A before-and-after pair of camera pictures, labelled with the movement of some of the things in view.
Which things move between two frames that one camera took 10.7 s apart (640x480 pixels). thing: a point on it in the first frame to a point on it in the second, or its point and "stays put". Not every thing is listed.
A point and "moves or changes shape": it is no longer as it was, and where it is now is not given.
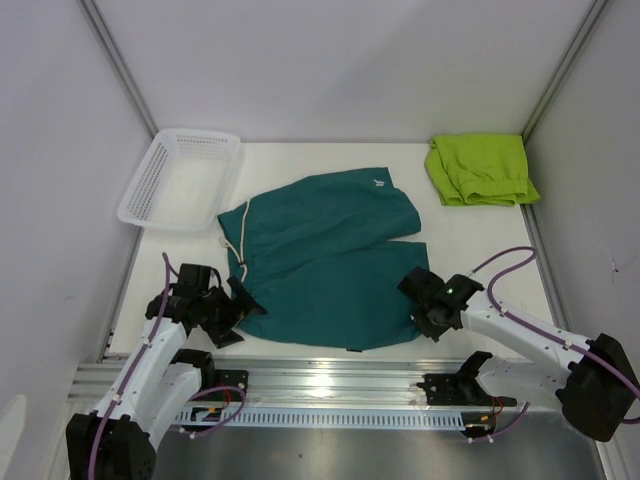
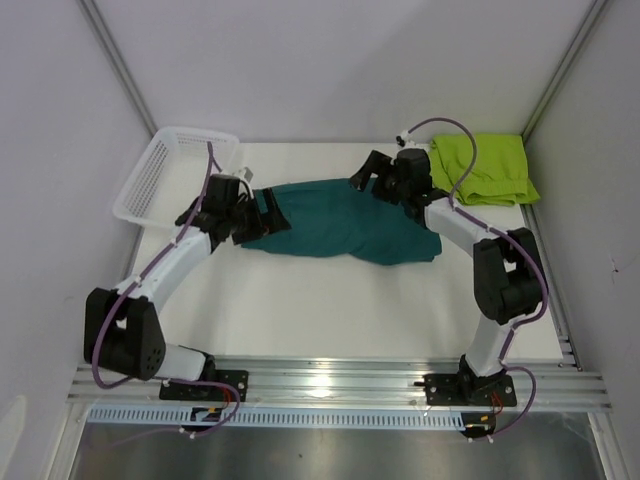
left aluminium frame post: [93, 14] stays put
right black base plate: [453, 390] stays put
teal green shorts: [325, 261] moves or changes shape
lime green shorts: [480, 169] stays put
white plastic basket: [183, 180] stays put
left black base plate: [229, 378] stays put
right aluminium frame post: [592, 15] stays put
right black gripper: [426, 328] to [376, 164]
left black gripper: [239, 307] to [275, 220]
